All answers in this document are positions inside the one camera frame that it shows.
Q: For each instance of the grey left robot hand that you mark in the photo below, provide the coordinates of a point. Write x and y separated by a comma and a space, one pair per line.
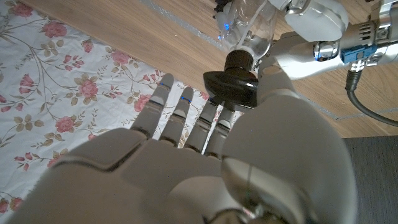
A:
317, 40

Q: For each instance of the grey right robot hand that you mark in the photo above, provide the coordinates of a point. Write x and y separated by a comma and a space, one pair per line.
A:
192, 180

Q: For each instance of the floral backdrop cloth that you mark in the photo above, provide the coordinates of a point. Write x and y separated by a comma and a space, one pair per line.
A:
62, 93

